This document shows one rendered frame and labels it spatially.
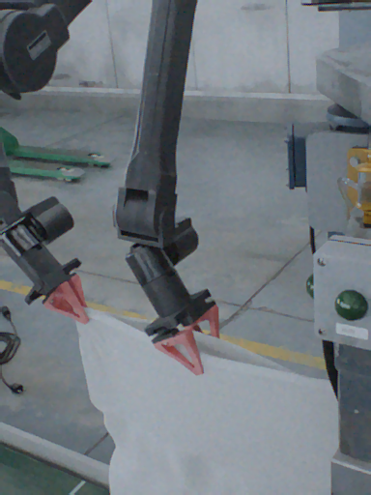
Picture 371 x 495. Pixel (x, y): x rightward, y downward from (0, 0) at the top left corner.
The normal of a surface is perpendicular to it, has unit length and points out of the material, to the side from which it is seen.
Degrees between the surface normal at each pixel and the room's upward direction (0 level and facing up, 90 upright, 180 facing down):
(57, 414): 0
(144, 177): 68
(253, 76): 90
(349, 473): 90
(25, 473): 0
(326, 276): 90
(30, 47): 93
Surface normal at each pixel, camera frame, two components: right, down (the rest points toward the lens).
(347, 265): -0.54, 0.39
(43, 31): 0.85, 0.18
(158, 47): -0.50, 0.02
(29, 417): -0.10, -0.91
